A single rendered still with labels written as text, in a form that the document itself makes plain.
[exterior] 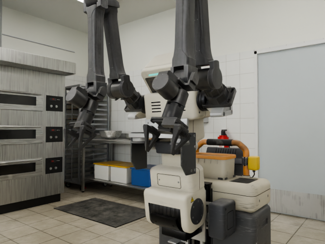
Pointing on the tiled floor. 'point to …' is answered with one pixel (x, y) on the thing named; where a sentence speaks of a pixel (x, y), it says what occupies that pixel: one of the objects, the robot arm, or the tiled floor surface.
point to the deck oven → (31, 129)
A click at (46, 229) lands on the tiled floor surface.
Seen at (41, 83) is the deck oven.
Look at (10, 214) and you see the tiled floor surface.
